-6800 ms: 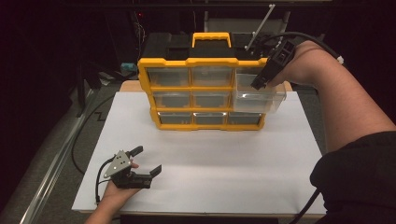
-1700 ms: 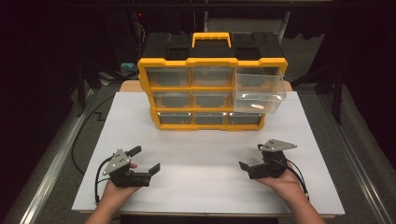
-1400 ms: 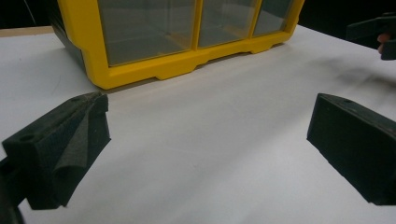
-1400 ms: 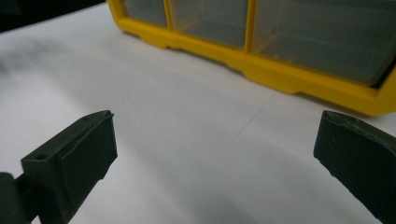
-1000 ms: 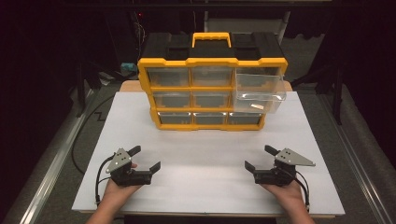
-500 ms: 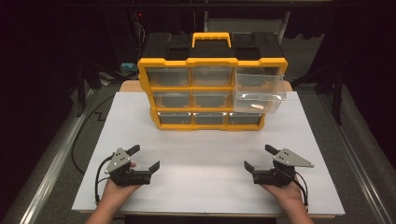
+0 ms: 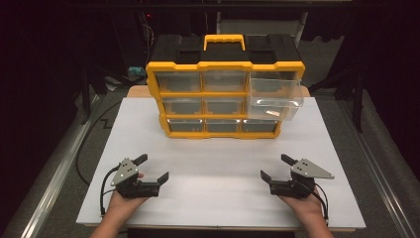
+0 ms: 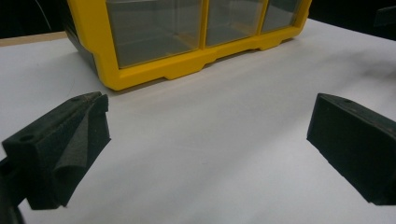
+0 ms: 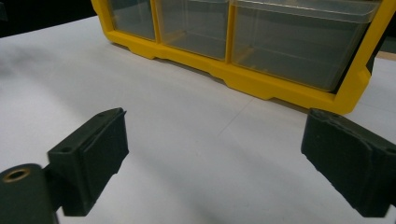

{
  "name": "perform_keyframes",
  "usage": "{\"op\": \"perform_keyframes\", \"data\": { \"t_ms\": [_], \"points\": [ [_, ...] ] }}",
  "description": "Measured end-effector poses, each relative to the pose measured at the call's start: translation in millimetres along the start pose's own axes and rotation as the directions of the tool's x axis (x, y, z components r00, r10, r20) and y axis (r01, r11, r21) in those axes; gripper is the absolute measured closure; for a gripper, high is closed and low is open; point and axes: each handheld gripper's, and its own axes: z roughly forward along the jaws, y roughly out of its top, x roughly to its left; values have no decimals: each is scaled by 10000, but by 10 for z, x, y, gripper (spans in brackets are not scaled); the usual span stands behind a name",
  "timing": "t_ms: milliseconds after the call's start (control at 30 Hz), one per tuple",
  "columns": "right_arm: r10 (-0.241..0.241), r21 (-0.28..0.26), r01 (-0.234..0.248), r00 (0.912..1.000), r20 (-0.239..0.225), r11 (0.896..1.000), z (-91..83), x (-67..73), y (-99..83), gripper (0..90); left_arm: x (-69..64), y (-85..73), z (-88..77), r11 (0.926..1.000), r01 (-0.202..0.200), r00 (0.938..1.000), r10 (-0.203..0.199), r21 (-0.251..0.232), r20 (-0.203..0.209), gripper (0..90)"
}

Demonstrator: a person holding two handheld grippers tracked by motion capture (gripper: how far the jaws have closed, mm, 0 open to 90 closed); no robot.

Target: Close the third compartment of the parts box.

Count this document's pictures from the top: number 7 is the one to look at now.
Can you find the grid of clear drawers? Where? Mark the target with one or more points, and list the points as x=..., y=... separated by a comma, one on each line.
x=178, y=81

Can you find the black stand legs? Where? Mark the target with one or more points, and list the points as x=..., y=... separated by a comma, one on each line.
x=357, y=99
x=86, y=95

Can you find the person's left hand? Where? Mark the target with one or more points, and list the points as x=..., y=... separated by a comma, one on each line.
x=124, y=204

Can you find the small teal object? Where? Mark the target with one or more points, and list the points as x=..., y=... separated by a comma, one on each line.
x=136, y=71

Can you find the grey metal frame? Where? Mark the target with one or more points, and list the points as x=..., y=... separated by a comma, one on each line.
x=261, y=26

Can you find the person's right hand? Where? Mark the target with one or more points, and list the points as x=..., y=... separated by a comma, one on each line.
x=308, y=208

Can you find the yellow black drawer organizer cabinet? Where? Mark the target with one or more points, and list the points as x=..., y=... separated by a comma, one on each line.
x=224, y=53

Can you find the transparent plastic drawer box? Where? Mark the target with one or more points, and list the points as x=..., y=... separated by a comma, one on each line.
x=275, y=95

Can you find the aluminium floor rail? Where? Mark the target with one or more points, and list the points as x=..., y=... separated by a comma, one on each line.
x=379, y=178
x=56, y=178

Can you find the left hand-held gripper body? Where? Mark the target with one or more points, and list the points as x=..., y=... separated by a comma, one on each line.
x=125, y=173

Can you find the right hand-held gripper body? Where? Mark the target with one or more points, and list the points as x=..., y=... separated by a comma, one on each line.
x=307, y=172

